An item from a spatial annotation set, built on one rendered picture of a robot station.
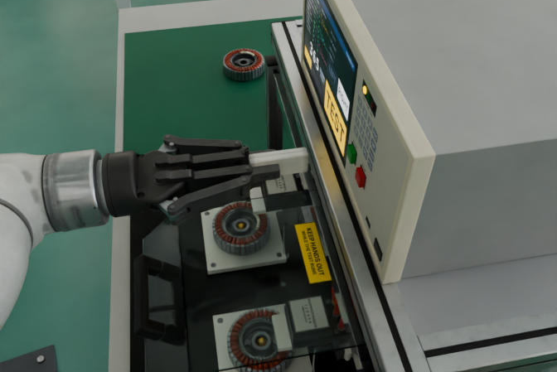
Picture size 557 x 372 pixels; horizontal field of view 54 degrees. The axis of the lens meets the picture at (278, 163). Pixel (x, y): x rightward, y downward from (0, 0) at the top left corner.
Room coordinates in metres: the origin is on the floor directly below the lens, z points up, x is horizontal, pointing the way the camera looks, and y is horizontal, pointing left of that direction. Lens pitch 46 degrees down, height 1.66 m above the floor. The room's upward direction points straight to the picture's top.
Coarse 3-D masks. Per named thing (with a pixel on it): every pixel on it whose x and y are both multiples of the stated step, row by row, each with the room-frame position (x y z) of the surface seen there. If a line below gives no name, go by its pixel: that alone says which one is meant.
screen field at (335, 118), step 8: (328, 88) 0.60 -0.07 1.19; (328, 96) 0.60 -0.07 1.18; (328, 104) 0.60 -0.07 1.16; (336, 104) 0.57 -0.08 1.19; (328, 112) 0.60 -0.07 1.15; (336, 112) 0.56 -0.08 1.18; (336, 120) 0.56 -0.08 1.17; (336, 128) 0.56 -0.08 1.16; (344, 128) 0.52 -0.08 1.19; (336, 136) 0.55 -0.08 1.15; (344, 136) 0.52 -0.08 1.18; (344, 144) 0.52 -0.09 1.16
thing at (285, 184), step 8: (280, 176) 0.69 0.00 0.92; (288, 176) 0.69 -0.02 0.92; (296, 176) 0.71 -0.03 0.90; (312, 176) 0.71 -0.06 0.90; (264, 184) 0.67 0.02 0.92; (272, 184) 0.67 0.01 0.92; (280, 184) 0.67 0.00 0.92; (288, 184) 0.67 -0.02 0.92; (296, 184) 0.67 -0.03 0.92; (256, 192) 0.68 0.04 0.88; (264, 192) 0.65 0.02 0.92; (272, 192) 0.65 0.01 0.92; (280, 192) 0.65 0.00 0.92; (288, 192) 0.65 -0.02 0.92
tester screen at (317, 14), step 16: (320, 0) 0.67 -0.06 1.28; (320, 16) 0.67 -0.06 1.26; (320, 32) 0.66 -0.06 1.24; (336, 32) 0.59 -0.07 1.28; (304, 48) 0.75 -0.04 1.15; (320, 48) 0.66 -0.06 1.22; (336, 48) 0.59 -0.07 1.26; (320, 64) 0.65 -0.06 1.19; (336, 64) 0.58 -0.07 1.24; (352, 64) 0.52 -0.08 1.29; (320, 80) 0.65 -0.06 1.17; (352, 80) 0.52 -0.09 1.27; (320, 96) 0.64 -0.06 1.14; (336, 96) 0.57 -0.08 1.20
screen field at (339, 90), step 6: (330, 60) 0.61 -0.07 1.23; (330, 66) 0.61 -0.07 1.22; (330, 72) 0.60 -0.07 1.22; (336, 72) 0.58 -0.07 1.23; (330, 78) 0.60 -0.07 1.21; (336, 78) 0.58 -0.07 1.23; (336, 84) 0.57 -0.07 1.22; (336, 90) 0.57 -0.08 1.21; (342, 90) 0.55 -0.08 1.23; (342, 96) 0.54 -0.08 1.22; (342, 102) 0.54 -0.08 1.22; (348, 102) 0.52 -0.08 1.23; (342, 108) 0.54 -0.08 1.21; (348, 108) 0.52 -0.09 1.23
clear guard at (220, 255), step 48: (144, 240) 0.48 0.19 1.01; (192, 240) 0.44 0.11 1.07; (240, 240) 0.44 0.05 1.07; (288, 240) 0.44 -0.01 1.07; (192, 288) 0.36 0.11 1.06; (240, 288) 0.36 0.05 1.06; (288, 288) 0.36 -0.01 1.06; (336, 288) 0.36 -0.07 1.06; (192, 336) 0.30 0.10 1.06; (240, 336) 0.30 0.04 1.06; (288, 336) 0.30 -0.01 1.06; (336, 336) 0.30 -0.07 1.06
